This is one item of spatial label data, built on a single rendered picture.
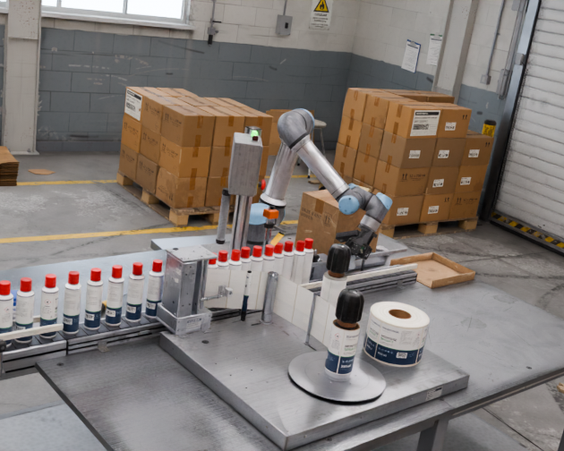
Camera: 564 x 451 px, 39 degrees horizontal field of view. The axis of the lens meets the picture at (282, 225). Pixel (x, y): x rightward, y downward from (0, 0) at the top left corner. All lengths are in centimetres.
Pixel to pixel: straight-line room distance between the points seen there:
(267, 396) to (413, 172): 453
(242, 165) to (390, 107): 397
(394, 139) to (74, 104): 331
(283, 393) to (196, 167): 406
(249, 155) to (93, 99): 559
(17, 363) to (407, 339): 123
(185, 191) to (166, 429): 419
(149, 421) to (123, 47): 632
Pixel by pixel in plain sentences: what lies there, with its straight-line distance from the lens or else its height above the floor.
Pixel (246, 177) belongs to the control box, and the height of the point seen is 135.
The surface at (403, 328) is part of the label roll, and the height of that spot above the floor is 102.
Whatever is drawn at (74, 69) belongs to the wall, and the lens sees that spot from 816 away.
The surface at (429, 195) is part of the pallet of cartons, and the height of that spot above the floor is 39.
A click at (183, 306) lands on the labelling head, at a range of 262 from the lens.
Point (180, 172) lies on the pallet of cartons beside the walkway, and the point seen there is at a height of 44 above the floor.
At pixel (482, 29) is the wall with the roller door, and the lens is 827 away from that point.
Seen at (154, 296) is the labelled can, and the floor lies 97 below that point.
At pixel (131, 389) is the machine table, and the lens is 244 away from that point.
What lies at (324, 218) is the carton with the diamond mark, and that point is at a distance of 351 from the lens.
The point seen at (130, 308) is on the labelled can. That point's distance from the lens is 269.
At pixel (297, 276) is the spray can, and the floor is 95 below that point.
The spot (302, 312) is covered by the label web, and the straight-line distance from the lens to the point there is 271.
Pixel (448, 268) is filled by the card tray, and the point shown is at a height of 83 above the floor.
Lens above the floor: 208
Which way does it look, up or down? 18 degrees down
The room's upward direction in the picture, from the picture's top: 9 degrees clockwise
